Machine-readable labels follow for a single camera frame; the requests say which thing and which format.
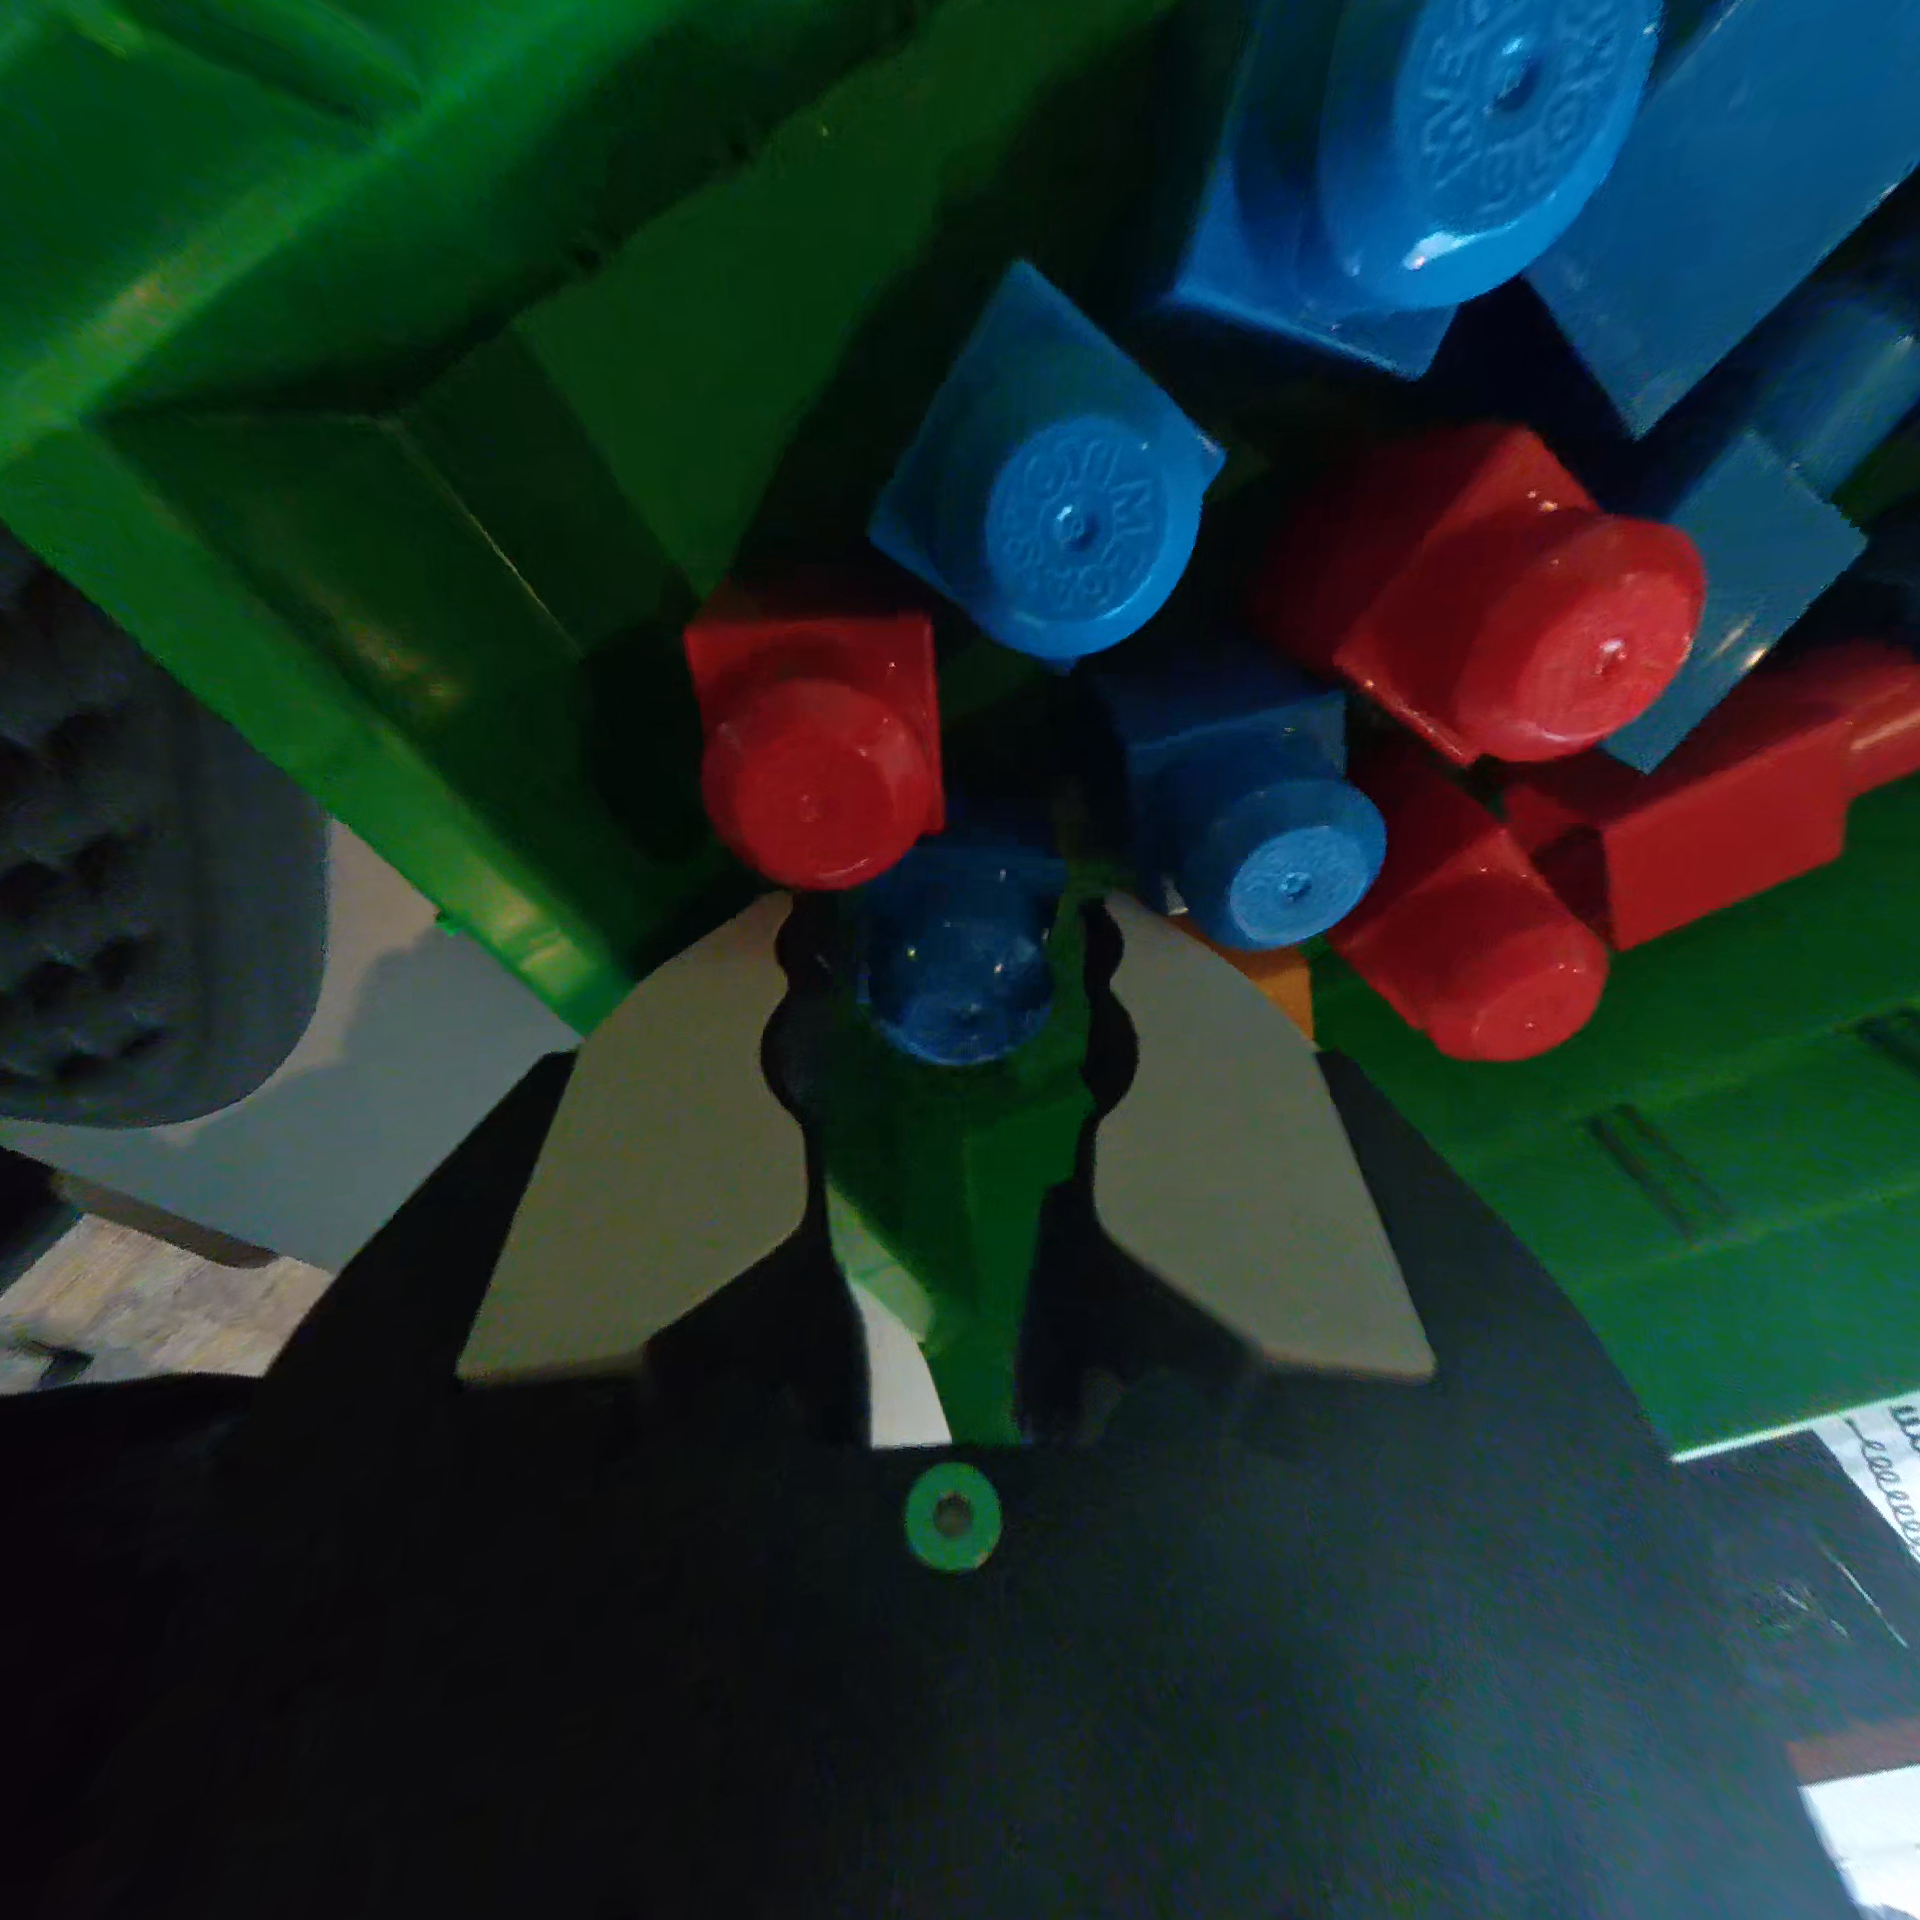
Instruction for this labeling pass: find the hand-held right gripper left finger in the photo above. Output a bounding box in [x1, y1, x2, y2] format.
[454, 892, 829, 1382]

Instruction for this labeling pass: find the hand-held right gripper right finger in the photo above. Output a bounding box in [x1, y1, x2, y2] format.
[1082, 892, 1436, 1382]

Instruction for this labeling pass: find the blue mega block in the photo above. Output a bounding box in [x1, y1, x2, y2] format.
[855, 839, 1070, 1070]

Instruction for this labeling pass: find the pile of mega blocks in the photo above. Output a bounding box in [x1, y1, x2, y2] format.
[681, 0, 1920, 1066]

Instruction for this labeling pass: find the green plastic bin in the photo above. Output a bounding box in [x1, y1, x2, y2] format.
[0, 0, 1920, 1457]

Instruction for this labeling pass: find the black mesh pad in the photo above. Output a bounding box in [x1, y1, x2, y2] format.
[0, 525, 335, 1129]

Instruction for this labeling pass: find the white printed sheet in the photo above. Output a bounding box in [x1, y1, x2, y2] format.
[1807, 1394, 1920, 1568]

